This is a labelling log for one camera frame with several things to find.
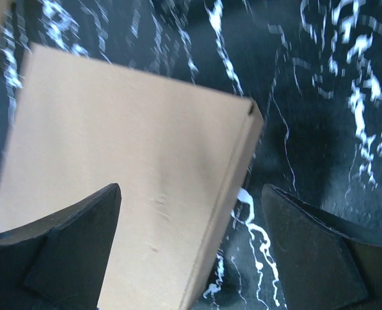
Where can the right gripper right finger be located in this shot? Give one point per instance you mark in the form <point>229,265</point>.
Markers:
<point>324,261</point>

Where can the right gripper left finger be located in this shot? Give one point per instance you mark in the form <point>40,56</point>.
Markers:
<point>59,261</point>

